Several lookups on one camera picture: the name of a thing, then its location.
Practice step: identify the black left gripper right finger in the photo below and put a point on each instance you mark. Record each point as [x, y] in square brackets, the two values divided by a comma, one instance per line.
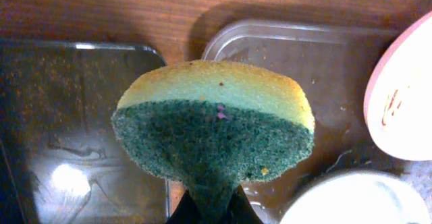
[240, 209]

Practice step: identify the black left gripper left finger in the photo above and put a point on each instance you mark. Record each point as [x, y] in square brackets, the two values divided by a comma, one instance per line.
[186, 212]

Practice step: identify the yellow green scrub sponge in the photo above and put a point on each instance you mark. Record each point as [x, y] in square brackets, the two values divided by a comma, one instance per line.
[213, 125]

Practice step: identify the white ribbed plate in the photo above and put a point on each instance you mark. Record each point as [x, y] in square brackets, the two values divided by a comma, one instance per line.
[358, 197]

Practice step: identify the white sauce-stained plate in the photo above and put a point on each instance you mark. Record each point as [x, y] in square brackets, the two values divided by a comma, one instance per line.
[397, 101]

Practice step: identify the small black tray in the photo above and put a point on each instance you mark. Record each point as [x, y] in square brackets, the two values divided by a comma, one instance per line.
[60, 160]

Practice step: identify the clear wet plastic tray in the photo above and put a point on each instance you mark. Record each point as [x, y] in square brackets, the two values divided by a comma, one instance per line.
[332, 65]

